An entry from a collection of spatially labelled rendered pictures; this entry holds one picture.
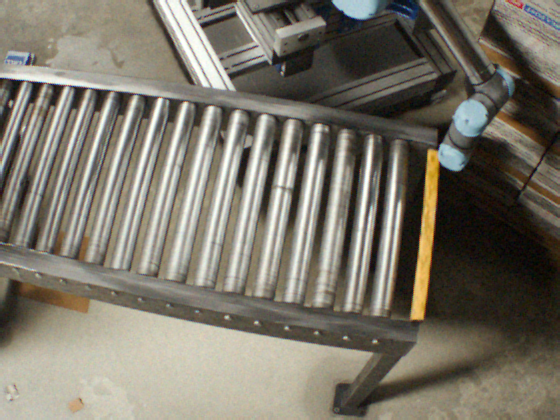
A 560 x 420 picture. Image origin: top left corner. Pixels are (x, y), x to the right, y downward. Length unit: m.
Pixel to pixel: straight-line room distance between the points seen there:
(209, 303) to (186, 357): 0.81
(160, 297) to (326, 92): 1.15
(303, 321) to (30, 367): 1.15
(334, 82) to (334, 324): 1.17
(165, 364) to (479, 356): 1.03
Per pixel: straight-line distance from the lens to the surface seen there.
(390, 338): 1.78
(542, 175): 2.47
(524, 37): 2.04
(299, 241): 1.83
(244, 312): 1.77
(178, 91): 2.01
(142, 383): 2.55
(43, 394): 2.60
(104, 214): 1.87
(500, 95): 1.89
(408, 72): 2.81
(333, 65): 2.79
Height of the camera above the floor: 2.48
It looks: 65 degrees down
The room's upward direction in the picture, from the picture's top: 9 degrees clockwise
